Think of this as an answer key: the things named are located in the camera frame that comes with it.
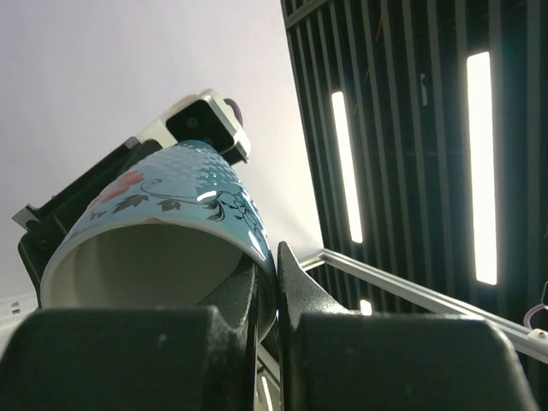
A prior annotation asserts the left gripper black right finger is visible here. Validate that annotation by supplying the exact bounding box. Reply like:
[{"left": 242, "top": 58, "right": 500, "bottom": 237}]
[{"left": 277, "top": 242, "right": 537, "bottom": 410}]

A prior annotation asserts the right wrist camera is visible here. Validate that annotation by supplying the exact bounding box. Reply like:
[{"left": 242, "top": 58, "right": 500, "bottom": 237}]
[{"left": 136, "top": 89, "right": 251, "bottom": 165}]

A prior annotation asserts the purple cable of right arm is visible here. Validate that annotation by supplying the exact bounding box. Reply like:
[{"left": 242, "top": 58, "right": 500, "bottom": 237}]
[{"left": 223, "top": 98, "right": 245, "bottom": 128}]

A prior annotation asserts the blue floral mug white inside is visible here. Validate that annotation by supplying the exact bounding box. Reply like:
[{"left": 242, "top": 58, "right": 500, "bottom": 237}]
[{"left": 39, "top": 140, "right": 276, "bottom": 337}]

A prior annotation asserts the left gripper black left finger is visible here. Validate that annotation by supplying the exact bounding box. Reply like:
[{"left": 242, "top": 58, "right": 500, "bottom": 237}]
[{"left": 1, "top": 258, "right": 259, "bottom": 410}]

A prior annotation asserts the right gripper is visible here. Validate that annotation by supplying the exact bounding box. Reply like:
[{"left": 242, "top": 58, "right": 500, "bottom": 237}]
[{"left": 12, "top": 137, "right": 162, "bottom": 291}]

